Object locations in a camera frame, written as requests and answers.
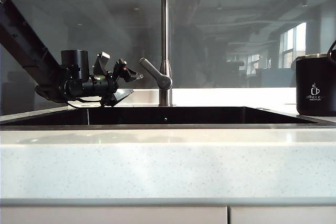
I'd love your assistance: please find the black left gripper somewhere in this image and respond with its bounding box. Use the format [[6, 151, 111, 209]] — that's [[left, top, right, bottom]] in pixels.
[[82, 58, 144, 107]]

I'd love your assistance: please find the steel faucet lever handle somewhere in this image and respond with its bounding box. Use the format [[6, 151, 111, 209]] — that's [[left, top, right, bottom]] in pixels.
[[139, 57, 173, 90]]

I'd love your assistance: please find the black steel-rimmed mug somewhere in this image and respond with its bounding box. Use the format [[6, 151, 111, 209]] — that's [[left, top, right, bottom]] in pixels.
[[296, 53, 336, 116]]

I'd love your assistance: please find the black kitchen sink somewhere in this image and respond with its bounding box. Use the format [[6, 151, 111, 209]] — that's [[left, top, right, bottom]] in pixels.
[[0, 105, 336, 130]]

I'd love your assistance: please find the brushed steel faucet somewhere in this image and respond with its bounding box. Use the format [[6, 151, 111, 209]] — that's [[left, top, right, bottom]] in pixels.
[[159, 0, 173, 106]]

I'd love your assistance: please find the wide white cabinet door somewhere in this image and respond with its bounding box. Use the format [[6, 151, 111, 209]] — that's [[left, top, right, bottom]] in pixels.
[[0, 206, 228, 224]]

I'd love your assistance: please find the narrow white cabinet door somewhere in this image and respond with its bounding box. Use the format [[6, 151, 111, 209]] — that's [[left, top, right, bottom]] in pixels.
[[230, 206, 336, 224]]

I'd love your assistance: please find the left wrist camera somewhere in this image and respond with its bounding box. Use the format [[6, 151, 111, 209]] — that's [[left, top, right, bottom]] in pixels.
[[91, 51, 111, 77]]

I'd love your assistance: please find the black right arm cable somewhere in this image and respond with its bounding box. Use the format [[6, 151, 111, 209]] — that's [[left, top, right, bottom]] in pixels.
[[327, 39, 336, 59]]

